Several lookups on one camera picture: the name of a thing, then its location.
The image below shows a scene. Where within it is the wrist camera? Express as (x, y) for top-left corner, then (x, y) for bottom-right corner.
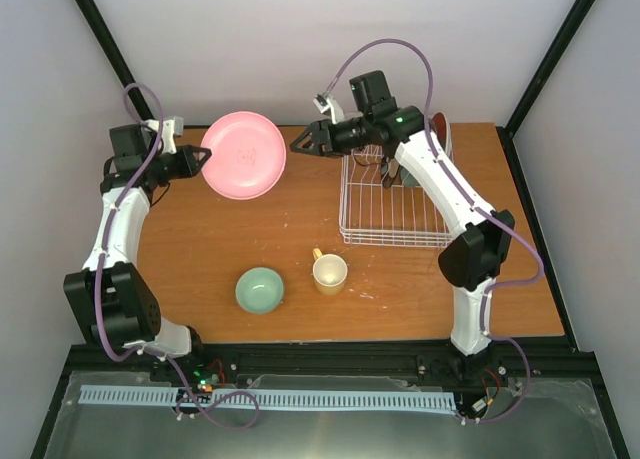
(142, 116), (184, 154)
(313, 92), (345, 124)

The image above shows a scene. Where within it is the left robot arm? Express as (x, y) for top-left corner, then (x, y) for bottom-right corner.
(63, 116), (211, 382)

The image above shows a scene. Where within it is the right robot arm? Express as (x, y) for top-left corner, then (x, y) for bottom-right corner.
(290, 70), (515, 358)

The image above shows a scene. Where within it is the red teal flower plate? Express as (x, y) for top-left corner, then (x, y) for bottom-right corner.
(430, 112), (450, 149)

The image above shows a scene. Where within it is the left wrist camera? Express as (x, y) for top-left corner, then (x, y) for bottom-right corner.
(142, 116), (184, 154)

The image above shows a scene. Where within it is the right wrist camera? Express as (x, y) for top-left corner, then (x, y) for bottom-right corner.
(313, 92), (345, 124)

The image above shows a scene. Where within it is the right black frame post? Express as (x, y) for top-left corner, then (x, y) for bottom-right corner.
(504, 0), (596, 139)

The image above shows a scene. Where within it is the white wire dish rack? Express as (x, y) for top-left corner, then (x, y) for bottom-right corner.
(338, 145), (451, 249)

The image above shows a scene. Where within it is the pink plate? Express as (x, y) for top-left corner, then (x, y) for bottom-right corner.
(201, 111), (286, 200)

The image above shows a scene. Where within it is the light blue cable duct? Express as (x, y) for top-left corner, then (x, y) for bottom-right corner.
(77, 385), (456, 415)

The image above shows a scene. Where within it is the yellow mug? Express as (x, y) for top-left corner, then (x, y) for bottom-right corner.
(312, 248), (349, 296)

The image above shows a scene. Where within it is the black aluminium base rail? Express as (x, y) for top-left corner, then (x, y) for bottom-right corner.
(64, 341), (616, 395)

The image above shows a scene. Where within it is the mint green bowl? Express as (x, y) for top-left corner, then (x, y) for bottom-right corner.
(235, 267), (284, 314)

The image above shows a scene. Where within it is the left black frame post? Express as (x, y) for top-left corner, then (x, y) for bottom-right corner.
(62, 0), (157, 125)

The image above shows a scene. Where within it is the black frame post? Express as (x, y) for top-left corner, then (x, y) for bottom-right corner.
(504, 0), (596, 139)
(62, 0), (157, 125)

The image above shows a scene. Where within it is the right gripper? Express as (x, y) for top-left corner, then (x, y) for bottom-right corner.
(288, 115), (371, 160)

